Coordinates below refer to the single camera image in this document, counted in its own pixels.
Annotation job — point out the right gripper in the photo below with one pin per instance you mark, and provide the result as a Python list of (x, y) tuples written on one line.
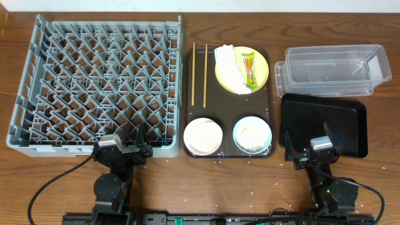
[(301, 162)]

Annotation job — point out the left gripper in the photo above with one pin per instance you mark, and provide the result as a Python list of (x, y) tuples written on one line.
[(125, 153)]

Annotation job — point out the light blue bowl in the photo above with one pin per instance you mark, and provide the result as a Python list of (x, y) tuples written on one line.
[(252, 135)]

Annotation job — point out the white pink bowl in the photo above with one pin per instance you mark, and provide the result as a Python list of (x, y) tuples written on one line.
[(202, 137)]

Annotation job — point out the yellow plate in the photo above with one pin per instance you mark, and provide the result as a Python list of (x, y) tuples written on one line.
[(261, 66)]

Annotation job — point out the wooden chopstick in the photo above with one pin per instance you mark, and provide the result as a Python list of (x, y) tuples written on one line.
[(193, 73), (205, 75)]

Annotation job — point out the green snack wrapper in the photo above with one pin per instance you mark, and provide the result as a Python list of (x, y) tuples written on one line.
[(248, 59)]

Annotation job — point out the white paper napkin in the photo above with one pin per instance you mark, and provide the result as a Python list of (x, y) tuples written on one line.
[(228, 71)]

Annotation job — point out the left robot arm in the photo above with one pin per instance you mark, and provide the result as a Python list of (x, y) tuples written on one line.
[(113, 189)]

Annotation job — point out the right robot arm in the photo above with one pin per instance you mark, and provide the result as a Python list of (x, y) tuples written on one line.
[(331, 195)]

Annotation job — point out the black waste tray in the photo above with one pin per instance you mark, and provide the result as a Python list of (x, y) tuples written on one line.
[(303, 118)]

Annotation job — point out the grey plastic dishwasher rack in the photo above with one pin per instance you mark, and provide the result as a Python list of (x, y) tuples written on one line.
[(82, 78)]

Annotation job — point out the clear plastic waste bin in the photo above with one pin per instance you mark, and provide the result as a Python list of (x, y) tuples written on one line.
[(332, 71)]

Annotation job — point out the dark brown serving tray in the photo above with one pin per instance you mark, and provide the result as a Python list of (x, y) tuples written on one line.
[(224, 107)]

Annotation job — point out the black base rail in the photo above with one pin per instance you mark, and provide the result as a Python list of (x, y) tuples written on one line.
[(162, 219)]

